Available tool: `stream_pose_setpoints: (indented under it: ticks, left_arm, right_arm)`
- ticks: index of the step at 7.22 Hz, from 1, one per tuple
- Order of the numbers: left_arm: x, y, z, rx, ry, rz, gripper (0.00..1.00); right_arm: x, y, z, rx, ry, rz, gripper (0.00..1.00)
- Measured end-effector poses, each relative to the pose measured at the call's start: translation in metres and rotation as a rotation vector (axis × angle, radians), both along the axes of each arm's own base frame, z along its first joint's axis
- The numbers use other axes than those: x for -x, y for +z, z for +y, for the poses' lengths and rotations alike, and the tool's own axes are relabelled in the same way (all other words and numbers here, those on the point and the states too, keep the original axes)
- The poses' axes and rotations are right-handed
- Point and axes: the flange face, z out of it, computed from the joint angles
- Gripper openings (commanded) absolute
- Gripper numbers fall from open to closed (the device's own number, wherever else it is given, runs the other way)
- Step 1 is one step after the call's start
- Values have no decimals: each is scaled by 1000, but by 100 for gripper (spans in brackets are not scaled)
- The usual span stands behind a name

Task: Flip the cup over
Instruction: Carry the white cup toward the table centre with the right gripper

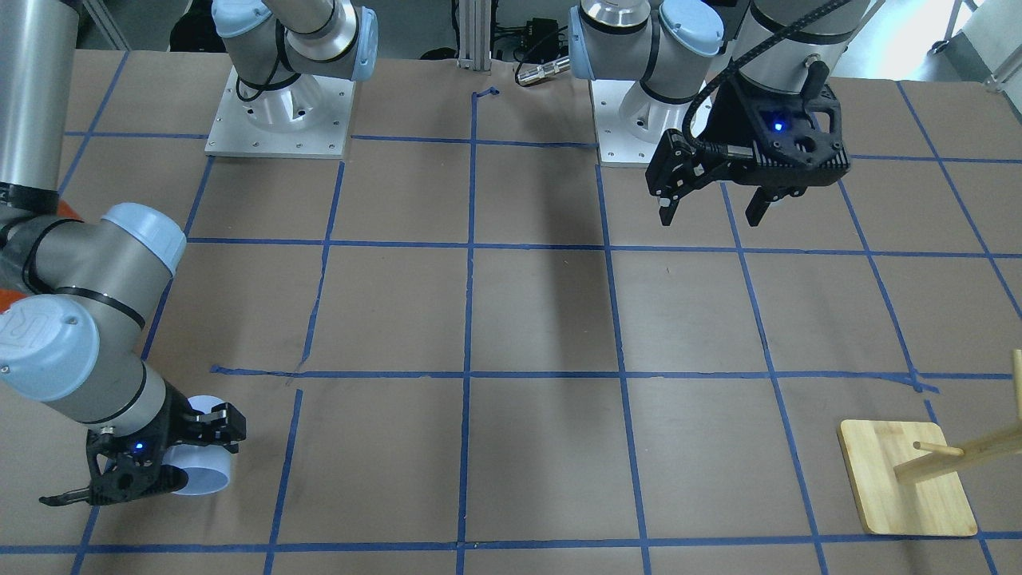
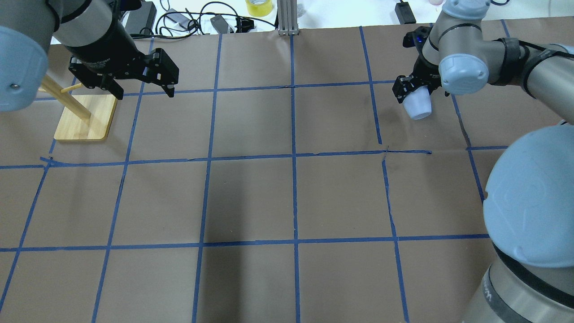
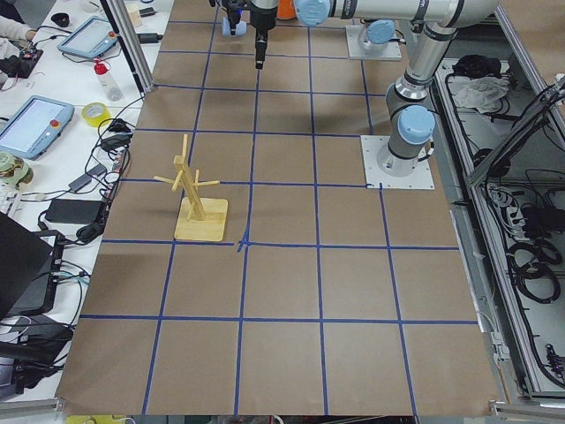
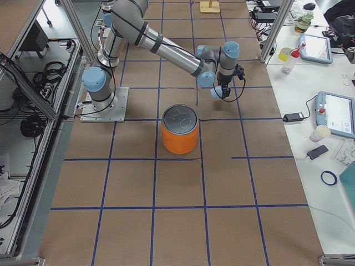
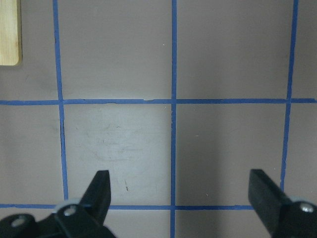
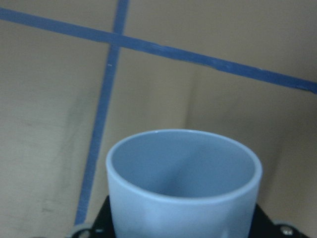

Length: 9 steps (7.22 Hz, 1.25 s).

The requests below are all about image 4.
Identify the black power adapter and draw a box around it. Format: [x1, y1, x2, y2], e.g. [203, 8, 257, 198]
[282, 112, 305, 122]

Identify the wooden cup rack stand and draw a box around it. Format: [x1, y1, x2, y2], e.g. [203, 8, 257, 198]
[200, 0, 220, 13]

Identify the yellow tape roll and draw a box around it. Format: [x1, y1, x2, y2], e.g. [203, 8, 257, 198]
[278, 47, 292, 62]

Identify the blue teach pendant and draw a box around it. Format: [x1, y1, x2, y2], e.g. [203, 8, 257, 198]
[315, 91, 354, 139]
[299, 33, 333, 64]

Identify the near blue teach pendant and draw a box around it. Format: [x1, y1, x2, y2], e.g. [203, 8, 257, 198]
[315, 91, 354, 139]

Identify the clear bottle red cap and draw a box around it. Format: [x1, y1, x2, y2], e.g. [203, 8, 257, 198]
[281, 48, 301, 75]

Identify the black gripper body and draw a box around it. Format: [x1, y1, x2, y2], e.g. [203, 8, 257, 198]
[217, 72, 231, 98]

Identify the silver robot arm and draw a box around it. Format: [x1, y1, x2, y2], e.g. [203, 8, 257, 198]
[82, 1, 243, 115]

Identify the white paper cup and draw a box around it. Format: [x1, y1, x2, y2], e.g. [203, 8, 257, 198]
[309, 125, 331, 142]

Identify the orange can with silver lid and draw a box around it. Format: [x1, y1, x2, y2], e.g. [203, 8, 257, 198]
[161, 104, 199, 154]

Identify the far blue teach pendant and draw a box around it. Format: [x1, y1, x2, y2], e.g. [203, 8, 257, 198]
[299, 33, 333, 64]

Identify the white cloth rag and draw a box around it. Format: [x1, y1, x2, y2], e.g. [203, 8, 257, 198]
[0, 154, 22, 211]

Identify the black computer mouse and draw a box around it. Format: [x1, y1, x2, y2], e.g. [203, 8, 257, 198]
[303, 2, 316, 11]

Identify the glass tea jar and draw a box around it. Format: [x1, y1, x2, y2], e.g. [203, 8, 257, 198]
[294, 12, 314, 34]

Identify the light blue plastic cup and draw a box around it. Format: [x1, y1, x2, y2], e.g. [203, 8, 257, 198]
[210, 85, 223, 99]

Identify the blue tape ring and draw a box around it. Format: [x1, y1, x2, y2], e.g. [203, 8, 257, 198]
[321, 171, 338, 187]

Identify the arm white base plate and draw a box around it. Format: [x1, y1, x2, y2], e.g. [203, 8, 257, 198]
[80, 86, 129, 122]

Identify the teal board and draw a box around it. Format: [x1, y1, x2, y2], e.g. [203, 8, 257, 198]
[339, 161, 355, 209]

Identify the black smartphone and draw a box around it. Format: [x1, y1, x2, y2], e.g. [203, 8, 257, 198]
[306, 145, 329, 160]

